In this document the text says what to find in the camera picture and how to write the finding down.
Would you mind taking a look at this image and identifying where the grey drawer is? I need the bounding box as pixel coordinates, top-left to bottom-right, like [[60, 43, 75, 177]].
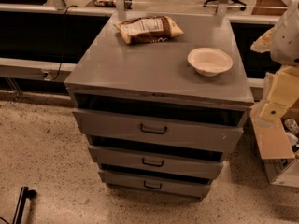
[[99, 169, 210, 199], [73, 108, 243, 152], [88, 146, 223, 179]]

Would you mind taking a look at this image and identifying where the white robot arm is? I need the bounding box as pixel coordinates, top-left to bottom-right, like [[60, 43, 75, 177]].
[[250, 0, 299, 66]]

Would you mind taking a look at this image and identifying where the grey drawer cabinet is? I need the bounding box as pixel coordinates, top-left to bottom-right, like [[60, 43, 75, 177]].
[[65, 14, 253, 187]]

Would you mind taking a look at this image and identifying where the grey top drawer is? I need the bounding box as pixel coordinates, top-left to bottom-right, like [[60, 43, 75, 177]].
[[73, 108, 243, 152]]

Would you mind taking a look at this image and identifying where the grey bottom drawer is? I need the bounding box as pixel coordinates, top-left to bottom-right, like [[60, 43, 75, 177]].
[[99, 169, 210, 199]]

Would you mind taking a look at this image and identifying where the white paper bowl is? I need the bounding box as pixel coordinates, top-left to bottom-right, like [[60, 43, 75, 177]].
[[187, 48, 233, 77]]

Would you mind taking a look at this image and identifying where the brown snack bag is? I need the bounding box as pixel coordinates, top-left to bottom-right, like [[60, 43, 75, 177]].
[[114, 16, 183, 45]]

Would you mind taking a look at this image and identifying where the cardboard box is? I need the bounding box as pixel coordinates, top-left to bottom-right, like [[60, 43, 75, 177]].
[[250, 104, 299, 188]]

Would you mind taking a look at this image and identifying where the black floor stand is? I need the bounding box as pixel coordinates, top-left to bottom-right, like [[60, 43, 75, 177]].
[[12, 186, 36, 224]]

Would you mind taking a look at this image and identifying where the black hanging cable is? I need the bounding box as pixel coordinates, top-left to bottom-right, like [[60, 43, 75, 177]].
[[50, 4, 79, 82]]

